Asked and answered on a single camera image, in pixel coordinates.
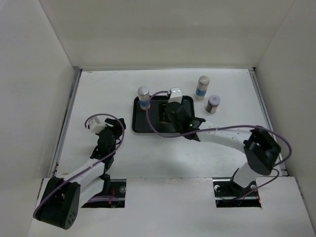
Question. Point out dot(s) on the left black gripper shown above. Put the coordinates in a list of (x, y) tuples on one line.
[(115, 127)]

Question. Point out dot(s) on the black rectangular tray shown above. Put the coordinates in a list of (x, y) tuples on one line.
[(139, 121)]

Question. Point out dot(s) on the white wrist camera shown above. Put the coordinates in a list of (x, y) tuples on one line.
[(95, 125), (175, 95)]

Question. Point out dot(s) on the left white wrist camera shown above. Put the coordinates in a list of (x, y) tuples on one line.
[(95, 125)]

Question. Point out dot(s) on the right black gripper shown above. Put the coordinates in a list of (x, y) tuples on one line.
[(167, 119)]

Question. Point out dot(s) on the blue label bottle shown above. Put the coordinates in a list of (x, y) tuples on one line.
[(202, 86), (144, 96)]

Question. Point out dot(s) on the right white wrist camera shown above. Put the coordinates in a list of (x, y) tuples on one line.
[(175, 95)]

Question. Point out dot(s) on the dark spice jar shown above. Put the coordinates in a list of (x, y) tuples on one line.
[(212, 104)]

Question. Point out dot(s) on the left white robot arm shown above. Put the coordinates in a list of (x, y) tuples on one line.
[(88, 185)]

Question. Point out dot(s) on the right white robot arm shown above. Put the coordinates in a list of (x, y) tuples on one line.
[(260, 148)]

